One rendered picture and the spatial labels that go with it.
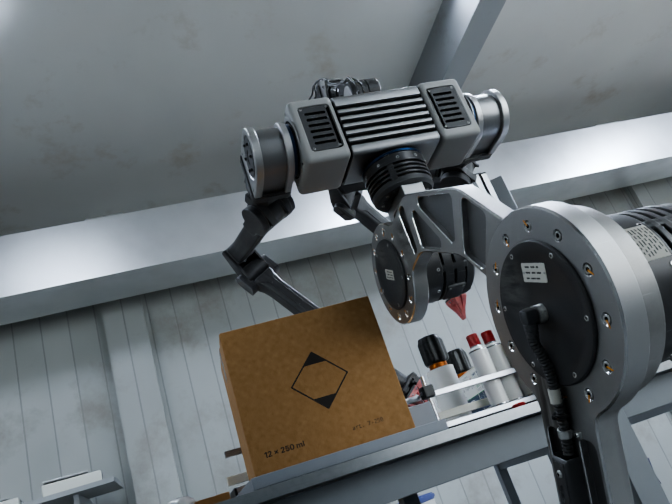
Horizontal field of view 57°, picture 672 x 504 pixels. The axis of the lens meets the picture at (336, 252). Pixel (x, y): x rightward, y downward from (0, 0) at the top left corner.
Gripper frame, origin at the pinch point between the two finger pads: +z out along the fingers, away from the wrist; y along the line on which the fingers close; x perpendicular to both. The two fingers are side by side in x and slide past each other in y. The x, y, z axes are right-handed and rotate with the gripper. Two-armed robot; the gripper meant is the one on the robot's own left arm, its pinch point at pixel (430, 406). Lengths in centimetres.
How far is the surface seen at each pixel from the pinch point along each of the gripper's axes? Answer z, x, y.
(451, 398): 9.7, -16.3, 23.2
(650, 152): 112, -417, 218
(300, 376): -33, 28, -42
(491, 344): 6.2, -24.8, -2.3
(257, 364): -40, 31, -41
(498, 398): 14.0, -11.7, -3.3
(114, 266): -176, -59, 253
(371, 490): -12, 38, -44
